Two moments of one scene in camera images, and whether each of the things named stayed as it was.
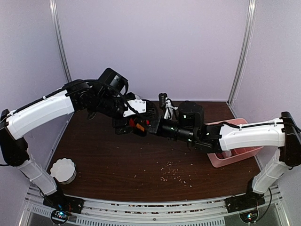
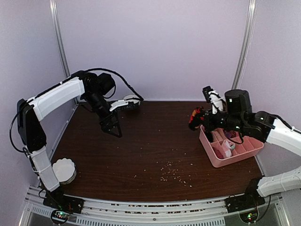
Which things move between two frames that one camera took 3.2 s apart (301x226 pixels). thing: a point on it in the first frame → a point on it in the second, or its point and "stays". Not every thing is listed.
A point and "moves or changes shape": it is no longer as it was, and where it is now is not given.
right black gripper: x=156 y=128 → x=208 y=124
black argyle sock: x=136 y=131 moves or changes shape
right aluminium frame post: x=252 y=6 stays
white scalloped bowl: x=64 y=170 stays
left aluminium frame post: x=53 y=4 stays
